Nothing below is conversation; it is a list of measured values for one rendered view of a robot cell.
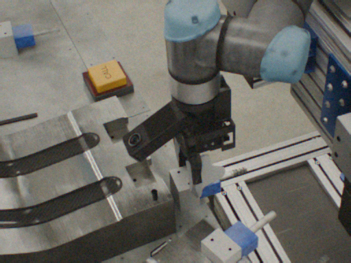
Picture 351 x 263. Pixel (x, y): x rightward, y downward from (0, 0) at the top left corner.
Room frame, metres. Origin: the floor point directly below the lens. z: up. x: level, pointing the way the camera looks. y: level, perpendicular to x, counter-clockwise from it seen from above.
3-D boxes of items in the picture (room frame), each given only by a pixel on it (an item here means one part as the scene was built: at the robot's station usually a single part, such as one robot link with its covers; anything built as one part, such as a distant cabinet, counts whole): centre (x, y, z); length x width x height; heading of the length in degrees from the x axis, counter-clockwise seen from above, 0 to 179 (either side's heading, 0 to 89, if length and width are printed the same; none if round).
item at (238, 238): (0.64, -0.09, 0.86); 0.13 x 0.05 x 0.05; 127
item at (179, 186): (0.78, -0.05, 0.83); 0.13 x 0.05 x 0.05; 106
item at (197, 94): (0.78, -0.03, 1.07); 0.08 x 0.08 x 0.05
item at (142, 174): (0.76, 0.06, 0.87); 0.05 x 0.05 x 0.04; 20
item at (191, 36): (0.78, -0.04, 1.14); 0.09 x 0.08 x 0.11; 66
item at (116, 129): (0.86, 0.09, 0.87); 0.05 x 0.05 x 0.04; 20
